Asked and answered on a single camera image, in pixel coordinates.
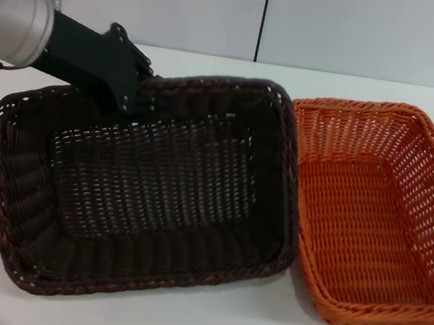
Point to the dark brown woven basket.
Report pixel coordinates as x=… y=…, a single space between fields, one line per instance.
x=148 y=193

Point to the orange woven basket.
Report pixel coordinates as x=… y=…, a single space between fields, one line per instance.
x=358 y=223

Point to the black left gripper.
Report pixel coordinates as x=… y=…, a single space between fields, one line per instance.
x=86 y=59

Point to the black vertical wall strip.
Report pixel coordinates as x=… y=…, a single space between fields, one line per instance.
x=264 y=15

